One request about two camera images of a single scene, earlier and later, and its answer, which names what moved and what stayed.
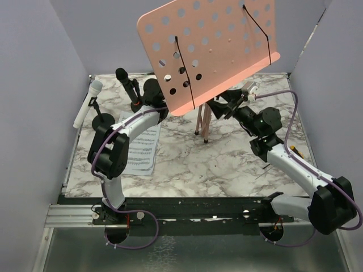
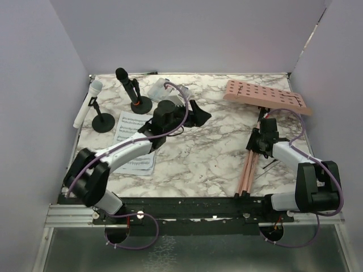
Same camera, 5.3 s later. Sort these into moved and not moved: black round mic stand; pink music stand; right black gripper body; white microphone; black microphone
Moved: right black gripper body; pink music stand
Not moved: black round mic stand; black microphone; white microphone
